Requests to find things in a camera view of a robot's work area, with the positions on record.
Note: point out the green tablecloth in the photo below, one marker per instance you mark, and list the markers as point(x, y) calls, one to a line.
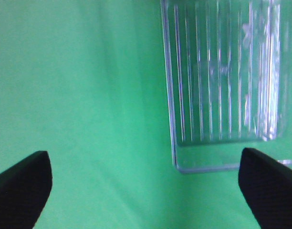
point(85, 80)

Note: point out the clear left plastic tray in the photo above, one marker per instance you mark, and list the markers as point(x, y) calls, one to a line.
point(229, 81)

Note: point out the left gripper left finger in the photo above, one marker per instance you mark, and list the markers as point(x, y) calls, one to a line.
point(24, 190)

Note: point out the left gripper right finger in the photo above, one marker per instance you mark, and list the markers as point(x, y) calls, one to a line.
point(266, 185)

